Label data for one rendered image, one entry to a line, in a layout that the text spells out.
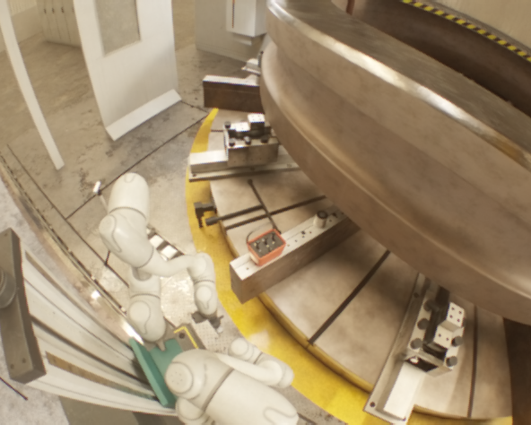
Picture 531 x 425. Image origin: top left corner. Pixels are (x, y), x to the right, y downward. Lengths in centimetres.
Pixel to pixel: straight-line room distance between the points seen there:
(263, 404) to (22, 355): 48
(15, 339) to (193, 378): 36
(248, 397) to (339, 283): 166
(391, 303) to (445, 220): 89
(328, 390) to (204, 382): 170
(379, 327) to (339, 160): 118
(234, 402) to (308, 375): 165
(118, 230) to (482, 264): 165
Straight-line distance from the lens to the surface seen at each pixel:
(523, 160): 133
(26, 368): 57
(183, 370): 66
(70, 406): 161
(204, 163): 270
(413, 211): 166
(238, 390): 67
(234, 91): 356
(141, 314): 138
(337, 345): 206
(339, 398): 232
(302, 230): 193
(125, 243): 90
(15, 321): 61
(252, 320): 235
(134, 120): 427
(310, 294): 214
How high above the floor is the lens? 222
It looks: 50 degrees down
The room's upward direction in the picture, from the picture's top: 6 degrees clockwise
